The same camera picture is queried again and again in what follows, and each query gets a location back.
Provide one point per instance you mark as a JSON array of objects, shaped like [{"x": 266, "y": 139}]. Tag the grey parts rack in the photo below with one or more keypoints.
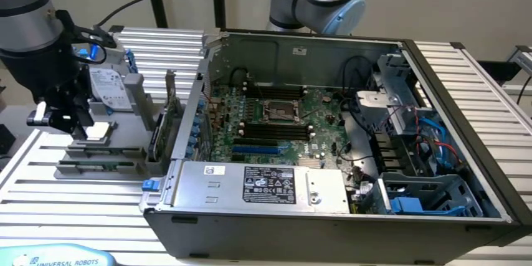
[{"x": 124, "y": 172}]

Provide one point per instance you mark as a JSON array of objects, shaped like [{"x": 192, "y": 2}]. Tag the grey blue disk bay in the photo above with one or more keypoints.
[{"x": 440, "y": 185}]

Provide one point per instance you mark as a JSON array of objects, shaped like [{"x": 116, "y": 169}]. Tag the wrist camera with black bracket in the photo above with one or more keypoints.
[{"x": 106, "y": 40}]

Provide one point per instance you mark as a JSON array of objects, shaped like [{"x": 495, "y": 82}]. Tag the short black expansion slot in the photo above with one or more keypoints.
[{"x": 240, "y": 157}]

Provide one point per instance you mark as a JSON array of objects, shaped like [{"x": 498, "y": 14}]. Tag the blue expansion slot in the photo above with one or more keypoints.
[{"x": 254, "y": 150}]

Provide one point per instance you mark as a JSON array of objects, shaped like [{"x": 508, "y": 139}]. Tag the graphics card with metal bracket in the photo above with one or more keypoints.
[{"x": 163, "y": 126}]

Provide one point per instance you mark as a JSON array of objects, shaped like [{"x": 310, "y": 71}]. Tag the silver power supply unit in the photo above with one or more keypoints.
[{"x": 199, "y": 191}]

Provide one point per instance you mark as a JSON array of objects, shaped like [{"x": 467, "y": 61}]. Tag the grey metal rail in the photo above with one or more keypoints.
[{"x": 522, "y": 57}]

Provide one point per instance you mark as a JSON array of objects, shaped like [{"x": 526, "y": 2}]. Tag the black fan shroud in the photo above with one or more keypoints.
[{"x": 391, "y": 154}]

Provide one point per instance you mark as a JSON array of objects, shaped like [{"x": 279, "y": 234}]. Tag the silver CPU chip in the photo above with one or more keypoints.
[{"x": 98, "y": 131}]

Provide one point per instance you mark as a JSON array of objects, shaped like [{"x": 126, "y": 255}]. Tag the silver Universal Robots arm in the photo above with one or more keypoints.
[{"x": 24, "y": 13}]

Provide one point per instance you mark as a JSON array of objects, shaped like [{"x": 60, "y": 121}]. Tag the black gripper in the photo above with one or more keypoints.
[{"x": 46, "y": 73}]

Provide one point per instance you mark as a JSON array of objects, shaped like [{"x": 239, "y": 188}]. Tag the blue power supply latch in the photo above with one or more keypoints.
[{"x": 151, "y": 185}]

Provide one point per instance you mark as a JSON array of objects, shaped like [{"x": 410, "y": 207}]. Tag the CPU socket with metal frame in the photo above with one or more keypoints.
[{"x": 280, "y": 109}]

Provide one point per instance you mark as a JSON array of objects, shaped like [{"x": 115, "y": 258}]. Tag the black open PC case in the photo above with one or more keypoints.
[{"x": 332, "y": 238}]

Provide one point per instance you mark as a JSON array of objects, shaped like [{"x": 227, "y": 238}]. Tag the black box on desk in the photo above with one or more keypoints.
[{"x": 496, "y": 71}]

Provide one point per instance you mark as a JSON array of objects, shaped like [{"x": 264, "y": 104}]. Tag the green motherboard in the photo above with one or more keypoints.
[{"x": 328, "y": 141}]

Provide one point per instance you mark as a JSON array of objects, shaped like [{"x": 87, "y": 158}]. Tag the blue disk caddy rail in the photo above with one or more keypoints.
[{"x": 132, "y": 62}]

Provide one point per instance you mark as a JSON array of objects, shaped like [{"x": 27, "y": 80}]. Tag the metal disk bay cage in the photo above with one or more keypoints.
[{"x": 399, "y": 97}]

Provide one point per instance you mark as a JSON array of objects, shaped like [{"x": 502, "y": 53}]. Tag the green RAM stick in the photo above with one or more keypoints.
[
  {"x": 94, "y": 165},
  {"x": 104, "y": 152}
]

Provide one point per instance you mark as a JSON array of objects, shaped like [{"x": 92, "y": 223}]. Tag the silver hard disk white label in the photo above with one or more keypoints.
[{"x": 106, "y": 87}]

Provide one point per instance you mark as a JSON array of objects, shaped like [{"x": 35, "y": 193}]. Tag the long black expansion slot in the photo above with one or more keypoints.
[{"x": 254, "y": 142}]

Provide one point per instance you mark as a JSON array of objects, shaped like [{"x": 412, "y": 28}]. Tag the light blue robot joint cap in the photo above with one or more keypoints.
[{"x": 54, "y": 255}]

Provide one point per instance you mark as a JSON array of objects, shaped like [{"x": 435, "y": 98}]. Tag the silver chipset heatsink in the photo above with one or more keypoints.
[{"x": 310, "y": 162}]

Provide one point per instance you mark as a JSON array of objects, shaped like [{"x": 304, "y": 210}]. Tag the black RAM slot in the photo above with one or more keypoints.
[
  {"x": 274, "y": 136},
  {"x": 274, "y": 132},
  {"x": 276, "y": 93},
  {"x": 274, "y": 125},
  {"x": 276, "y": 90},
  {"x": 276, "y": 96},
  {"x": 276, "y": 87},
  {"x": 274, "y": 128}
]

